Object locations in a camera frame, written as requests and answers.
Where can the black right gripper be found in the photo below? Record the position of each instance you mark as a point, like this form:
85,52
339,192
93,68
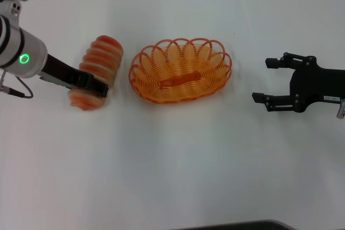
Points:
318,84

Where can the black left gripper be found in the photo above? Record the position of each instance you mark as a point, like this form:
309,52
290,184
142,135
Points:
64,72

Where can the orange cream striped bread roll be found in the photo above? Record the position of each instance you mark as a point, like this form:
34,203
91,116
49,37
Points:
102,52

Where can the orange woven plastic basket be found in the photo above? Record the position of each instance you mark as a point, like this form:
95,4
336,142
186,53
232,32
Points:
178,90

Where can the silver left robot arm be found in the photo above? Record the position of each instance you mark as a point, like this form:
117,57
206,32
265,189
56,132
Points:
27,49

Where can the black robot torso edge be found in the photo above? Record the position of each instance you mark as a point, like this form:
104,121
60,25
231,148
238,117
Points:
242,225

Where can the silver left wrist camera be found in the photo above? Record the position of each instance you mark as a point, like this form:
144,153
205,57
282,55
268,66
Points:
13,9

